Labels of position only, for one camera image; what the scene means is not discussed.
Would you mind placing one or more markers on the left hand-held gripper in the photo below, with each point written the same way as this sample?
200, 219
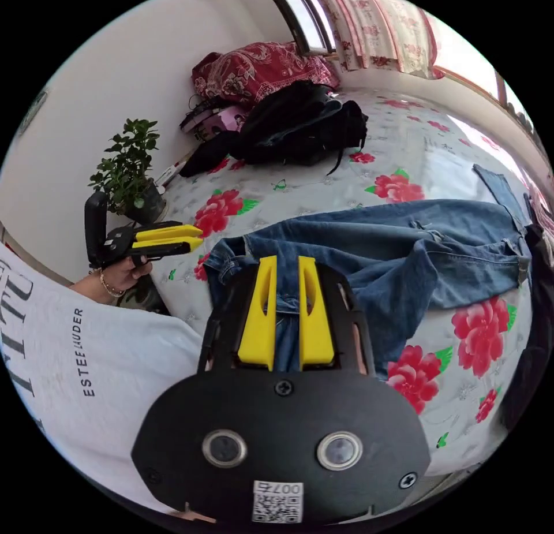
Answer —
121, 241

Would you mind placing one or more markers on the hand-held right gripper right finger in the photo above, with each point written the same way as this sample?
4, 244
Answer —
318, 335

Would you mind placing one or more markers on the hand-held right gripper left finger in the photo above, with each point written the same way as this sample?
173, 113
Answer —
255, 326

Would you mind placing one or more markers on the blue jeans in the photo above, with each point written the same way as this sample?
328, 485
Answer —
411, 257

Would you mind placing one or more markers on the person's left forearm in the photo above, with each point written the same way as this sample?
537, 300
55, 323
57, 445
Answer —
93, 289

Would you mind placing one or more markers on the person's left hand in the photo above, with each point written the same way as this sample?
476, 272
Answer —
123, 278

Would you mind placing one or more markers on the green potted plant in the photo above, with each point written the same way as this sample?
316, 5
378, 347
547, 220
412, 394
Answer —
130, 170

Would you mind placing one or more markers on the pink box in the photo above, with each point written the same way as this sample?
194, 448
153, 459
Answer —
225, 120

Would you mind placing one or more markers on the bed with flowered sheet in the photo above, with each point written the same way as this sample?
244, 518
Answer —
311, 187

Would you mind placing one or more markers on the person's body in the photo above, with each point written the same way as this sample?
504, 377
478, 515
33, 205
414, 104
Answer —
86, 369

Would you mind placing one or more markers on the pile of clothes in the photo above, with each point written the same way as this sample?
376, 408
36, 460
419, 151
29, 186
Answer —
298, 127

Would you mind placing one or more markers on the red patterned pillow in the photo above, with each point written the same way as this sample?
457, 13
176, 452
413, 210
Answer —
259, 68

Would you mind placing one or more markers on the window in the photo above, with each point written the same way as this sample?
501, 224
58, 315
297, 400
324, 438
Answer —
303, 14

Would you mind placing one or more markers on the flowered curtain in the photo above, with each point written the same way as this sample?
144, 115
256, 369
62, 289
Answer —
381, 27

